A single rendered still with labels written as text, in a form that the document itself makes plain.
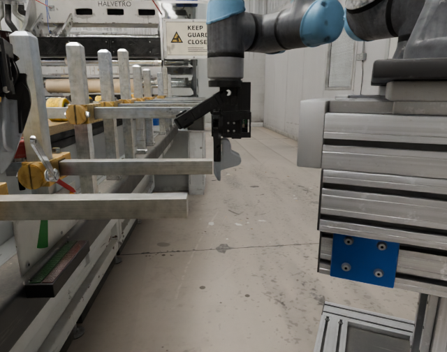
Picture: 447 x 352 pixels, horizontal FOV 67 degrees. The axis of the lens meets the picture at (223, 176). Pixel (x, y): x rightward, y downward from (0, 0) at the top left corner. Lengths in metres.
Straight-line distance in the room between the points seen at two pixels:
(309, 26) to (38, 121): 0.53
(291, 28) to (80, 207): 0.47
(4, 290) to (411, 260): 0.62
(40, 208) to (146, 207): 0.15
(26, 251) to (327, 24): 0.65
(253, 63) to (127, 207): 9.31
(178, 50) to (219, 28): 2.54
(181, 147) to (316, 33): 2.85
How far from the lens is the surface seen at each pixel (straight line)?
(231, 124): 0.71
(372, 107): 0.48
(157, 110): 0.98
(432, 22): 0.50
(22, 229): 0.68
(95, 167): 0.77
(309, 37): 0.66
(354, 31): 1.09
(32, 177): 0.75
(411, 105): 0.47
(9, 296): 0.64
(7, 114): 0.47
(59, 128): 1.23
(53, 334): 1.46
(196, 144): 3.27
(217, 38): 0.70
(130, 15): 3.65
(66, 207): 0.53
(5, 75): 0.43
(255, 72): 9.74
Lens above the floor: 1.01
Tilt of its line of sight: 14 degrees down
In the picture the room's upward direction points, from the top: straight up
